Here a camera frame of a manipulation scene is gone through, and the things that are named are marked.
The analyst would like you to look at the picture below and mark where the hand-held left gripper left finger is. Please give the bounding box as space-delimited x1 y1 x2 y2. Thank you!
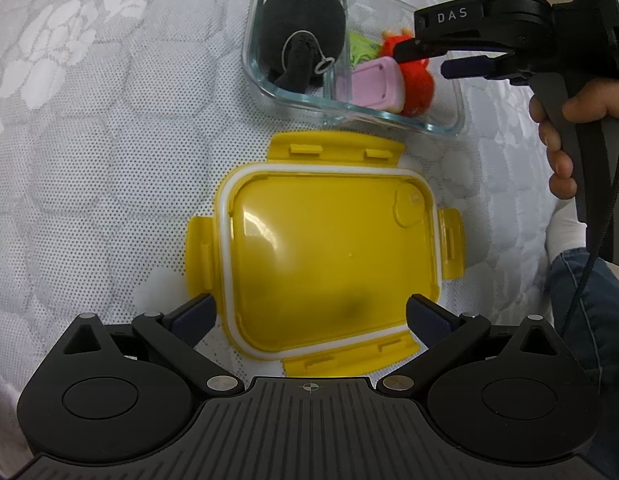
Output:
64 293 245 395

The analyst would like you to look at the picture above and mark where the pink plastic toy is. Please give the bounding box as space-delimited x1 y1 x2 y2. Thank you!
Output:
350 57 405 112

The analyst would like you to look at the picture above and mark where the green small toy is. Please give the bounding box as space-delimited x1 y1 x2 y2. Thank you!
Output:
346 33 381 69

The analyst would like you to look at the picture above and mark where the black plush toy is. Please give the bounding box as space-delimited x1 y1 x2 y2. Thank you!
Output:
253 0 348 92

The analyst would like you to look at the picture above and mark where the red plush toy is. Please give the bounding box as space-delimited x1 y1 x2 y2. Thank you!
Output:
379 29 437 117

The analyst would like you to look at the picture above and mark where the person's jeans leg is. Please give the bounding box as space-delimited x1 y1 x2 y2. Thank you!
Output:
543 247 619 480

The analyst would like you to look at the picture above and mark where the clear glass container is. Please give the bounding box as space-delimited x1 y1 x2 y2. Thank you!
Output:
244 0 465 138

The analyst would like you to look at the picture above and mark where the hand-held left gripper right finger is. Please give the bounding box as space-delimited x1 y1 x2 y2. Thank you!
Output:
381 293 561 396

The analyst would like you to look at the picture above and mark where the yellow container lid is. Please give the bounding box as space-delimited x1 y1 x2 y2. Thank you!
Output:
185 132 465 379

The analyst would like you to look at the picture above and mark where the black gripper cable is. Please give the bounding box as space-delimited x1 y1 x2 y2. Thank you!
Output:
561 147 619 338

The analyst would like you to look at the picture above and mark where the person's right hand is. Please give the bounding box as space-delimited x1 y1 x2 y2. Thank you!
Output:
528 79 619 202

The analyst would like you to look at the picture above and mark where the person's right forearm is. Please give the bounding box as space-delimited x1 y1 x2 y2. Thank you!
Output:
546 198 590 262

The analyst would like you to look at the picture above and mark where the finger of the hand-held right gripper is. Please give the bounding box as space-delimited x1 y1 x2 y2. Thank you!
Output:
440 55 521 82
393 38 457 64

